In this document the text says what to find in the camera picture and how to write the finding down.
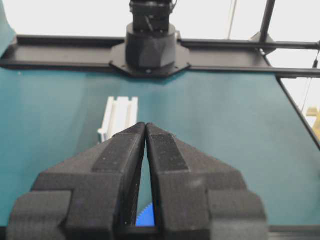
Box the silver aluminium extrusion rail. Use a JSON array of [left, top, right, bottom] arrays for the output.
[[97, 96, 139, 143]]

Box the black metal frame rail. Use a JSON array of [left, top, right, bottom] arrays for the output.
[[0, 35, 320, 79]]

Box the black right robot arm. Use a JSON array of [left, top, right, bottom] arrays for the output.
[[109, 0, 191, 78]]

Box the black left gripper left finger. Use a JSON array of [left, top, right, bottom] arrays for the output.
[[7, 122, 146, 240]]

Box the yellow wooden object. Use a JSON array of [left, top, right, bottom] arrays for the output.
[[306, 106, 320, 141]]

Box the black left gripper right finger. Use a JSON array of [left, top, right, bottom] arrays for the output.
[[145, 123, 269, 240]]

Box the large blue plastic gear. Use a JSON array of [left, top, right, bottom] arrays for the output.
[[135, 203, 156, 227]]

